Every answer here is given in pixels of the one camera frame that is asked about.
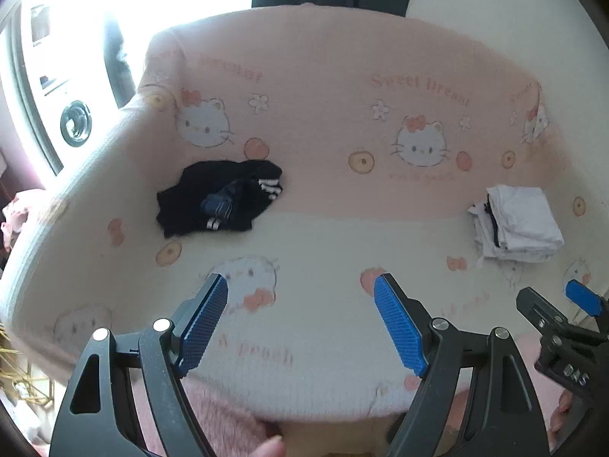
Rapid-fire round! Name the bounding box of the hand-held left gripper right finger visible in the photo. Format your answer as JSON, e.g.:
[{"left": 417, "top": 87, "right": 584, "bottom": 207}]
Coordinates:
[{"left": 372, "top": 273, "right": 549, "bottom": 457}]

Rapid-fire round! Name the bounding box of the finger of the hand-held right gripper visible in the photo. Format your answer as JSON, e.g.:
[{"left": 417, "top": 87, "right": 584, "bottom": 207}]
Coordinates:
[
  {"left": 565, "top": 278, "right": 609, "bottom": 340},
  {"left": 515, "top": 287, "right": 580, "bottom": 344}
]

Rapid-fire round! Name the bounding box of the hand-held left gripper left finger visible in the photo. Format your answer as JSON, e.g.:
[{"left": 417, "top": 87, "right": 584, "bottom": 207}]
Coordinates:
[{"left": 49, "top": 273, "right": 230, "bottom": 457}]

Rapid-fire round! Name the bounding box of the white shirt with navy collar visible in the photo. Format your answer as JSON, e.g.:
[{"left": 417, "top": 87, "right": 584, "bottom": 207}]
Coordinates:
[{"left": 485, "top": 185, "right": 565, "bottom": 262}]

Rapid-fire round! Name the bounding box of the pile of black clothes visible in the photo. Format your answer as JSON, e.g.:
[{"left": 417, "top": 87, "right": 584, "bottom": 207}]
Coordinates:
[{"left": 157, "top": 159, "right": 285, "bottom": 240}]

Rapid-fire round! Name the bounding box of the person's right hand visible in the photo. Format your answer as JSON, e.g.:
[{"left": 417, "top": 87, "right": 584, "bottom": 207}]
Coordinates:
[{"left": 547, "top": 388, "right": 579, "bottom": 434}]

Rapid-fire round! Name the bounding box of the person's left hand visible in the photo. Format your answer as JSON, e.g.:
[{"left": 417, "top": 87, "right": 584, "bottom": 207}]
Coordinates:
[{"left": 247, "top": 438, "right": 287, "bottom": 457}]

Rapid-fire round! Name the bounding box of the pink plush cover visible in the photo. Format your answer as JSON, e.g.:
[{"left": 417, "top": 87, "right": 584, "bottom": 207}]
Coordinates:
[{"left": 128, "top": 333, "right": 579, "bottom": 457}]

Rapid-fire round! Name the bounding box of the printed pink and white blanket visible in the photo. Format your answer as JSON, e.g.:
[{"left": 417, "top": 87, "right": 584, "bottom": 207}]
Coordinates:
[{"left": 0, "top": 2, "right": 609, "bottom": 422}]

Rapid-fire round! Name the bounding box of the grey striped white garment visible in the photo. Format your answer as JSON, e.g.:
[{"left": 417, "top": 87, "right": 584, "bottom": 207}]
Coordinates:
[{"left": 467, "top": 202, "right": 498, "bottom": 262}]

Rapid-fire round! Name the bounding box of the pink cloth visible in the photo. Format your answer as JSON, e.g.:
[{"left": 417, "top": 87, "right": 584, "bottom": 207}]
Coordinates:
[{"left": 0, "top": 189, "right": 46, "bottom": 253}]

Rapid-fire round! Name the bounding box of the white washing machine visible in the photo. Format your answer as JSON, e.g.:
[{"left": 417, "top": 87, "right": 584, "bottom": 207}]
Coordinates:
[{"left": 19, "top": 2, "right": 96, "bottom": 172}]

